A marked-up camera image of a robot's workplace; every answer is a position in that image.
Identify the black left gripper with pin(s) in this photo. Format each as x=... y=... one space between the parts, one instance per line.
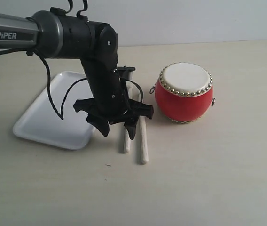
x=111 y=105

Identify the wooden drumstick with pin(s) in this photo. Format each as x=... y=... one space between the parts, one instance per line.
x=127 y=140
x=143 y=139

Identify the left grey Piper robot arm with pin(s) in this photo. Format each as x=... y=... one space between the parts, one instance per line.
x=55 y=34

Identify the small red drum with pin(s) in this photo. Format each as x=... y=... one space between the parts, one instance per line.
x=183 y=92

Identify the white rectangular plastic tray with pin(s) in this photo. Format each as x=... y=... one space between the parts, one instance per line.
x=41 y=124

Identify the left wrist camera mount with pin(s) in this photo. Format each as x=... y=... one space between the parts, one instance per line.
x=125 y=72

